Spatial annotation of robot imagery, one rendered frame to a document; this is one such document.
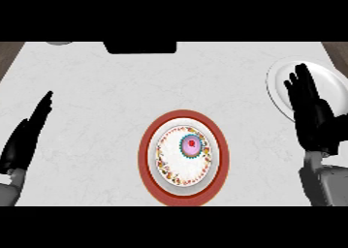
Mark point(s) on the red-rimmed patterned plate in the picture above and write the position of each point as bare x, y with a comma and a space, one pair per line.
183, 157

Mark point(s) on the black appliance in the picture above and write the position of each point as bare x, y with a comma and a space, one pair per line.
140, 47

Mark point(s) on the pink cupcake with teal wrapper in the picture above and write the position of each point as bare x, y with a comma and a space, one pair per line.
193, 146

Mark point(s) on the plain white plate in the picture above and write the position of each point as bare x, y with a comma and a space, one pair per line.
334, 87

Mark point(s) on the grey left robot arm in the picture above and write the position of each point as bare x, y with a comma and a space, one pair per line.
7, 189

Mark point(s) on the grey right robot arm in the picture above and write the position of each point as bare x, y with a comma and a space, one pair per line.
327, 182

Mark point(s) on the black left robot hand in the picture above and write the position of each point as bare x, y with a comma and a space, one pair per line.
23, 139

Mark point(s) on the grey round object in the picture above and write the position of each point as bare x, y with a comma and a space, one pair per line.
59, 43

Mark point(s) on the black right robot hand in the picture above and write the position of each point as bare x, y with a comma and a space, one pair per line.
312, 113

